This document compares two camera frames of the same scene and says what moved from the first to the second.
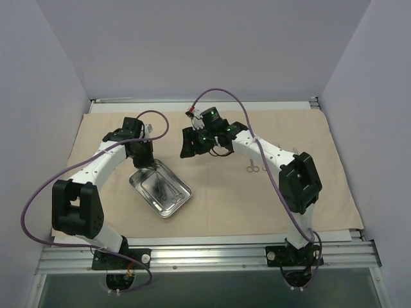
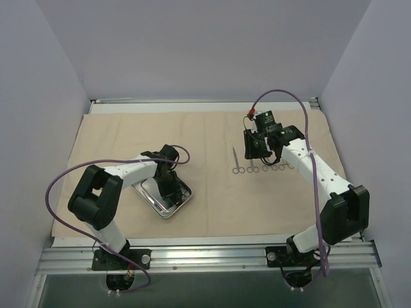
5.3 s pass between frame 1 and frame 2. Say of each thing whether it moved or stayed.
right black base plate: stayed
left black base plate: stayed
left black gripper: moved
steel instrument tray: stayed
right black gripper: moved
